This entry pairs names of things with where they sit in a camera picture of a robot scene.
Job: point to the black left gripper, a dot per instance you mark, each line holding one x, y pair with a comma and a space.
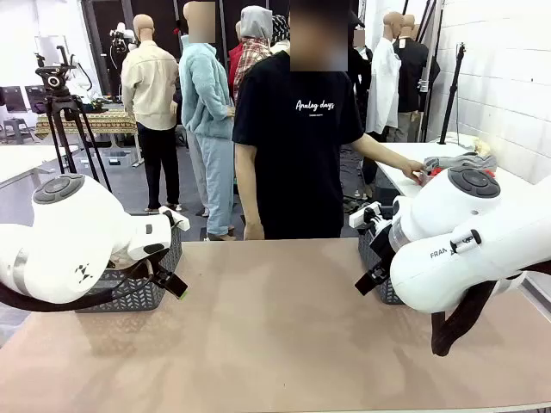
161, 266

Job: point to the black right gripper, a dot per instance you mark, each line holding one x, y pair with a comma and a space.
381, 247

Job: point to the light grey garment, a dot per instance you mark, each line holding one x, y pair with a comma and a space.
465, 160

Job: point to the person's right forearm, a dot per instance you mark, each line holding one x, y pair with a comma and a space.
249, 185

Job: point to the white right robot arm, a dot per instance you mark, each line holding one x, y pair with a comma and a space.
473, 241

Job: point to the person's left forearm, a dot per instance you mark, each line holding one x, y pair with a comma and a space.
379, 152

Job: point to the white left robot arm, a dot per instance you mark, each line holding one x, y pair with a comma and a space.
73, 232

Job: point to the person's right hand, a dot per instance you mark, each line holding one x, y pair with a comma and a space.
253, 230

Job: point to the person's left hand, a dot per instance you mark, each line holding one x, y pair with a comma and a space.
413, 170

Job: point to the grey plastic woven basket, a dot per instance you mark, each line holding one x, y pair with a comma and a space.
381, 297
129, 297

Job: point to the person in black t-shirt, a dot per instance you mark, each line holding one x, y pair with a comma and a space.
297, 172

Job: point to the white side table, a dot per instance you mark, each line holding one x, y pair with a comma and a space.
443, 148

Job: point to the beige item on table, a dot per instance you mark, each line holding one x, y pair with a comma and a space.
482, 146

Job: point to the table with patterned cloth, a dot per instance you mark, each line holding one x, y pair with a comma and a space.
107, 120

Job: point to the mannequin in blue fleece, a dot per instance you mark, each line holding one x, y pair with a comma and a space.
204, 94

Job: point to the mannequin in white shirt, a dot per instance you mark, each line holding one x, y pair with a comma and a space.
383, 86

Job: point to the white round-edged table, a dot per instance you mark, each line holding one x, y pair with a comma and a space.
26, 159

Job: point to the mannequin in cream shirt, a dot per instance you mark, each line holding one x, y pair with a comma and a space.
150, 86

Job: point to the black light stand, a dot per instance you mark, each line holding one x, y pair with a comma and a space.
452, 94

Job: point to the mannequin in black t-shirt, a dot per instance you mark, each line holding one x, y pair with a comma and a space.
411, 73

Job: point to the grey metal stool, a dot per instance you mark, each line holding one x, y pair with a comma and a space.
17, 127

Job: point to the mannequin in red top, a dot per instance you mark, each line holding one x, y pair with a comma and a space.
233, 60

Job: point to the dark display panel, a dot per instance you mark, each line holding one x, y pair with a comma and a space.
35, 99
13, 99

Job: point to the mannequin in plaid hoodie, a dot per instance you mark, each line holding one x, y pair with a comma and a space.
254, 47

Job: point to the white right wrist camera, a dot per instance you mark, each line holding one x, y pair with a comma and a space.
363, 215

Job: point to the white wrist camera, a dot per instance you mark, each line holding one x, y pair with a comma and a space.
174, 219
363, 215

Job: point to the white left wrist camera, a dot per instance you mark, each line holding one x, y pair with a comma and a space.
174, 219

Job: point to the black camera tripod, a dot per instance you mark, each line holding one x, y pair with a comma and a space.
60, 99

